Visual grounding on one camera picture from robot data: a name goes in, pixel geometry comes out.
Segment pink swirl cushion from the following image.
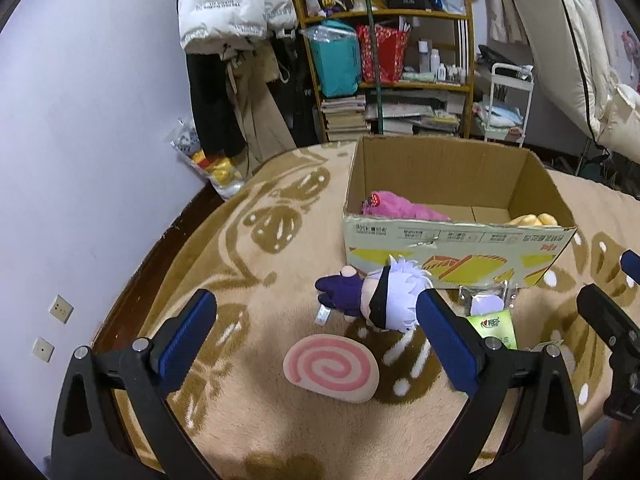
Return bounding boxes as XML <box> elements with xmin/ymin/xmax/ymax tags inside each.
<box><xmin>283</xmin><ymin>335</ymin><xmax>382</xmax><ymax>405</ymax></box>

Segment black hanging bag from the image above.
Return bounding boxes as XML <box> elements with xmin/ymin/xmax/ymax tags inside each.
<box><xmin>270</xmin><ymin>35</ymin><xmax>321</xmax><ymax>146</ymax></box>

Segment pink wall decoration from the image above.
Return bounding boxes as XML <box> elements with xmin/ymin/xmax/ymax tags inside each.
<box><xmin>620</xmin><ymin>30</ymin><xmax>640</xmax><ymax>61</ymax></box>

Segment black item on trolley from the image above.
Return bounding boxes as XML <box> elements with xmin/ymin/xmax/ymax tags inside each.
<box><xmin>477</xmin><ymin>45</ymin><xmax>531</xmax><ymax>78</ymax></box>

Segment white recliner chair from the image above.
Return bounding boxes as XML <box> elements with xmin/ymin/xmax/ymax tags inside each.
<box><xmin>500</xmin><ymin>0</ymin><xmax>640</xmax><ymax>151</ymax></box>

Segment stack of books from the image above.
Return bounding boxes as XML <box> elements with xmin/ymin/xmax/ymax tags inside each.
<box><xmin>320</xmin><ymin>94</ymin><xmax>368</xmax><ymax>143</ymax></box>

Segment wall socket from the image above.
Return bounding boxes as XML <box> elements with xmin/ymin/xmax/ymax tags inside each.
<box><xmin>32</xmin><ymin>336</ymin><xmax>56</xmax><ymax>362</ymax></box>
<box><xmin>48</xmin><ymin>295</ymin><xmax>74</xmax><ymax>322</ymax></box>

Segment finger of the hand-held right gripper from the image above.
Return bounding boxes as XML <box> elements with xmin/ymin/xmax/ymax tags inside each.
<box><xmin>576</xmin><ymin>284</ymin><xmax>640</xmax><ymax>421</ymax></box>
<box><xmin>620</xmin><ymin>250</ymin><xmax>640</xmax><ymax>286</ymax></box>

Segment red patterned bag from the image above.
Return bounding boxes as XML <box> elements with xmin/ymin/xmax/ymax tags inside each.
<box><xmin>356</xmin><ymin>24</ymin><xmax>412</xmax><ymax>85</ymax></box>

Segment small plastic packet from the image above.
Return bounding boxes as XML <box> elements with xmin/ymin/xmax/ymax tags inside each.
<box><xmin>459</xmin><ymin>280</ymin><xmax>518</xmax><ymax>317</ymax></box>

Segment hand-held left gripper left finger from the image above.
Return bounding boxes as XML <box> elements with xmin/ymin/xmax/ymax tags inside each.
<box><xmin>50</xmin><ymin>288</ymin><xmax>218</xmax><ymax>480</ymax></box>

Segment white puffer jacket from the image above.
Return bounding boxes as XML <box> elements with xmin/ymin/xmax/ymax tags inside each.
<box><xmin>177</xmin><ymin>0</ymin><xmax>299</xmax><ymax>53</ymax></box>

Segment green pole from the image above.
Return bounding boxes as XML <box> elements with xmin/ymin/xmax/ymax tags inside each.
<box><xmin>356</xmin><ymin>0</ymin><xmax>386</xmax><ymax>136</ymax></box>

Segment pink plush toy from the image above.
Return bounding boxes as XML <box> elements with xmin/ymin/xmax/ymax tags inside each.
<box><xmin>361</xmin><ymin>190</ymin><xmax>451</xmax><ymax>222</ymax></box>

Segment beige trousers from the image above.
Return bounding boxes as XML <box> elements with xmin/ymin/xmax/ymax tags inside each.
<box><xmin>225</xmin><ymin>52</ymin><xmax>298</xmax><ymax>171</ymax></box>

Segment teal bag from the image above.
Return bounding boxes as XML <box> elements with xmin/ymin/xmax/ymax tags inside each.
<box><xmin>302</xmin><ymin>20</ymin><xmax>362</xmax><ymax>98</ymax></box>

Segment blue and white cloth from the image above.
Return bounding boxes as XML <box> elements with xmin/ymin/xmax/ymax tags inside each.
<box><xmin>475</xmin><ymin>100</ymin><xmax>523</xmax><ymax>128</ymax></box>

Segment pile of magazines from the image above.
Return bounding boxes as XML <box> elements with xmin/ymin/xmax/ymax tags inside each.
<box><xmin>364</xmin><ymin>91</ymin><xmax>463</xmax><ymax>137</ymax></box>

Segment cardboard box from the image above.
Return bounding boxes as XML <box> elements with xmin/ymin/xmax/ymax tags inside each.
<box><xmin>342</xmin><ymin>135</ymin><xmax>578</xmax><ymax>291</ymax></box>

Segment black hanging garment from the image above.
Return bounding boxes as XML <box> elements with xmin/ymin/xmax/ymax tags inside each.
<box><xmin>186</xmin><ymin>50</ymin><xmax>246</xmax><ymax>158</ymax></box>

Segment white-haired plush doll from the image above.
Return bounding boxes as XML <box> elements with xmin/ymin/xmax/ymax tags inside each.
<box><xmin>315</xmin><ymin>255</ymin><xmax>433</xmax><ymax>332</ymax></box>

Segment yellow plush toy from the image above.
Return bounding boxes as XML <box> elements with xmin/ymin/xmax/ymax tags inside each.
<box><xmin>505</xmin><ymin>212</ymin><xmax>558</xmax><ymax>228</ymax></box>

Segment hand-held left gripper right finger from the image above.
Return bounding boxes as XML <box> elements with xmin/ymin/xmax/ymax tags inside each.
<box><xmin>417</xmin><ymin>290</ymin><xmax>585</xmax><ymax>480</ymax></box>

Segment wooden shelf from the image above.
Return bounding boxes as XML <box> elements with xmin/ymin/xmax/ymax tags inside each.
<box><xmin>286</xmin><ymin>0</ymin><xmax>475</xmax><ymax>143</ymax></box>

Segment plastic bag of plush toys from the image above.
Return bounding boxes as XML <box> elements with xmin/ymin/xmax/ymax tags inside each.
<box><xmin>170</xmin><ymin>117</ymin><xmax>251</xmax><ymax>201</ymax></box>

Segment beige curtain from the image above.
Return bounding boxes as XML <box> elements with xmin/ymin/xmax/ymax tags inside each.
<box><xmin>457</xmin><ymin>0</ymin><xmax>528</xmax><ymax>43</ymax></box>

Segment white trolley cart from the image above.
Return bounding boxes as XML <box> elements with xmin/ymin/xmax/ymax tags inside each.
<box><xmin>482</xmin><ymin>62</ymin><xmax>535</xmax><ymax>148</ymax></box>

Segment group of cosmetic bottles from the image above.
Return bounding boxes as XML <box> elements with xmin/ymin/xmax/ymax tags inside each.
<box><xmin>417</xmin><ymin>40</ymin><xmax>468</xmax><ymax>83</ymax></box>

